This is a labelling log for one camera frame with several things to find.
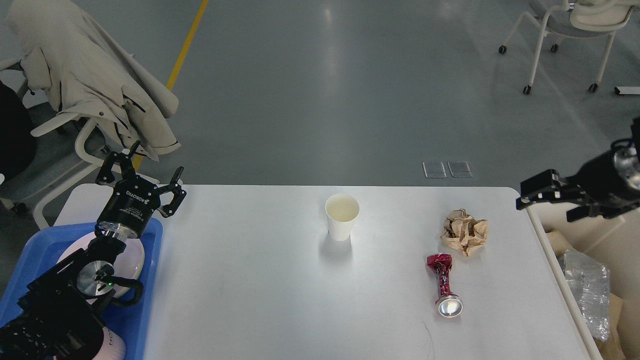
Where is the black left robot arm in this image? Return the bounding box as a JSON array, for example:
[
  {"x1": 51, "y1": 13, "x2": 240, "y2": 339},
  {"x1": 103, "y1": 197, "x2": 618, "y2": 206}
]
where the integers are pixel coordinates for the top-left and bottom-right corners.
[{"x1": 1, "y1": 141, "x2": 186, "y2": 360}]

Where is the white table leg base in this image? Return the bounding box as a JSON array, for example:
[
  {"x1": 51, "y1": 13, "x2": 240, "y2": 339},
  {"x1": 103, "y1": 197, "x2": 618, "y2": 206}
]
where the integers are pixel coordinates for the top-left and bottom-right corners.
[{"x1": 614, "y1": 86, "x2": 640, "y2": 96}]

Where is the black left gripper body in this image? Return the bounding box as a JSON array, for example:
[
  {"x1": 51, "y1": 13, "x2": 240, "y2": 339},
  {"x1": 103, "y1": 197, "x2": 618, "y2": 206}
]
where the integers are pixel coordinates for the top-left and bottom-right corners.
[{"x1": 96, "y1": 176, "x2": 160, "y2": 239}]

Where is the white chair with castors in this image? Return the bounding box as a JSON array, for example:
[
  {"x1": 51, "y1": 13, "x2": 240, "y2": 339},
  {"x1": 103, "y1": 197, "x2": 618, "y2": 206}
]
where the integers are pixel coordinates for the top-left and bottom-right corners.
[{"x1": 498, "y1": 0, "x2": 639, "y2": 95}]

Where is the clear floor plate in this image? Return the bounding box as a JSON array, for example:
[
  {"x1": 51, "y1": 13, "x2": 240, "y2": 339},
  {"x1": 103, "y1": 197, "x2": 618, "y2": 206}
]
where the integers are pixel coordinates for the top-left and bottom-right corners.
[
  {"x1": 422, "y1": 161, "x2": 448, "y2": 179},
  {"x1": 446, "y1": 161, "x2": 473, "y2": 178}
]

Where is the clear floor plate left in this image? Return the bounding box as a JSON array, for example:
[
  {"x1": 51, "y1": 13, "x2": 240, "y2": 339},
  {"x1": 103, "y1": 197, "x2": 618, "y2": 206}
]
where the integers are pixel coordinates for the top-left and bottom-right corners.
[{"x1": 422, "y1": 161, "x2": 448, "y2": 179}]

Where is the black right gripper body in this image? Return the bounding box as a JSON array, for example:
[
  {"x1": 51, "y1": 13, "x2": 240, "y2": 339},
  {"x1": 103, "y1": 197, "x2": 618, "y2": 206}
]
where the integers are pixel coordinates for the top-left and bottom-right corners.
[{"x1": 570, "y1": 150, "x2": 640, "y2": 219}]

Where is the red foil glass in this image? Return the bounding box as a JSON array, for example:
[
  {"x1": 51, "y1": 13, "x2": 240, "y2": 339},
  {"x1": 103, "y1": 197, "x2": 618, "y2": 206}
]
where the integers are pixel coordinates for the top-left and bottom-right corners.
[{"x1": 425, "y1": 253, "x2": 464, "y2": 318}]

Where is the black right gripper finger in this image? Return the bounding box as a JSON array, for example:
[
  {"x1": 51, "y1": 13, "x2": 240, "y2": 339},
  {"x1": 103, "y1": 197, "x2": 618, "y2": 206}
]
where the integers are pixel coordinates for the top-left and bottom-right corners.
[
  {"x1": 516, "y1": 169, "x2": 586, "y2": 210},
  {"x1": 566, "y1": 203, "x2": 608, "y2": 223}
]

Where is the blue plastic tray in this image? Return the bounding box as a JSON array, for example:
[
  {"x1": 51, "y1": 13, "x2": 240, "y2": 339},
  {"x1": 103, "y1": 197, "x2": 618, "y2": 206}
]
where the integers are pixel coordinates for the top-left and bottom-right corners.
[{"x1": 0, "y1": 218, "x2": 163, "y2": 360}]

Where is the white office chair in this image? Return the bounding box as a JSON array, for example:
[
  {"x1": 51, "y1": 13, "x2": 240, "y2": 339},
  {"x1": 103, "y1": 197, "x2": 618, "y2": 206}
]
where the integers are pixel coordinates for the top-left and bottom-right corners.
[{"x1": 1, "y1": 76, "x2": 121, "y2": 230}]

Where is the aluminium foil tray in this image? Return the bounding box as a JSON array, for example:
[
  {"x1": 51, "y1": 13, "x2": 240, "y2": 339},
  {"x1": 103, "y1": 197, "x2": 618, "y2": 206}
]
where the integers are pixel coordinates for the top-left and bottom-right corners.
[{"x1": 560, "y1": 249, "x2": 611, "y2": 342}]

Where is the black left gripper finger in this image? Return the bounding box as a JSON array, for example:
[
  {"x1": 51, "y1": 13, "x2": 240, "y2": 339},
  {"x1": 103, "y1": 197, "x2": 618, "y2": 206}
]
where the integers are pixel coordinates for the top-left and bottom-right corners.
[
  {"x1": 95, "y1": 140, "x2": 142, "y2": 187},
  {"x1": 150, "y1": 166, "x2": 187, "y2": 218}
]

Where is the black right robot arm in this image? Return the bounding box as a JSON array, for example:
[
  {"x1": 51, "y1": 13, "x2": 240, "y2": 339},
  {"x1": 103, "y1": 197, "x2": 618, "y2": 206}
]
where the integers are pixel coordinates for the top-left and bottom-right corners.
[{"x1": 515, "y1": 118, "x2": 640, "y2": 223}]

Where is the brown paper ball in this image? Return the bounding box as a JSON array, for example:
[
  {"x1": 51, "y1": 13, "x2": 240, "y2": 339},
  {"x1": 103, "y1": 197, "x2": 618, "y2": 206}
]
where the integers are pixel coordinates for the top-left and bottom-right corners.
[{"x1": 439, "y1": 208, "x2": 490, "y2": 258}]

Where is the person in dark clothes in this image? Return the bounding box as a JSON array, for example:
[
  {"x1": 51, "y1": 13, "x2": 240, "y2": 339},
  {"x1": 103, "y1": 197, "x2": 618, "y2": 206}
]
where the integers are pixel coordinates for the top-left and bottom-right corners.
[{"x1": 0, "y1": 83, "x2": 37, "y2": 181}]

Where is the pink plate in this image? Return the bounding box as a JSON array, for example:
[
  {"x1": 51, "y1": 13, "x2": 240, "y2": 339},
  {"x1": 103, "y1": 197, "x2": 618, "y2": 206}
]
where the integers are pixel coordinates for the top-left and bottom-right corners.
[{"x1": 55, "y1": 232, "x2": 146, "y2": 304}]

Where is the clear floor plate right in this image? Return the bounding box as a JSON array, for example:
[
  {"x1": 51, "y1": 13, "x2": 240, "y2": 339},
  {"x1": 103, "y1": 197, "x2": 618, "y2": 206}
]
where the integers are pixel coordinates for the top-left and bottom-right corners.
[{"x1": 446, "y1": 161, "x2": 473, "y2": 178}]

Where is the cream plastic bin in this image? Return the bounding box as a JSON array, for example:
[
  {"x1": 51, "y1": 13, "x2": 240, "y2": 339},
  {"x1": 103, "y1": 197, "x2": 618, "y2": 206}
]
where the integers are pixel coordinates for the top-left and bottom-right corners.
[{"x1": 526, "y1": 203, "x2": 640, "y2": 360}]

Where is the beige jacket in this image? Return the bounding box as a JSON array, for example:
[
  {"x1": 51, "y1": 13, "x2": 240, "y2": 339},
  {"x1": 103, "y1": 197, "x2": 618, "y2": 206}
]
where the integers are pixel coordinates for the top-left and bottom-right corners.
[{"x1": 7, "y1": 0, "x2": 181, "y2": 161}]

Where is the white paper cup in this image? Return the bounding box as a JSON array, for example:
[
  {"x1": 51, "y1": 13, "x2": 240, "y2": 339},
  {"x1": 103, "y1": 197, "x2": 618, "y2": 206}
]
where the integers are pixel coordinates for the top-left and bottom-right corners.
[{"x1": 324, "y1": 193, "x2": 361, "y2": 242}]

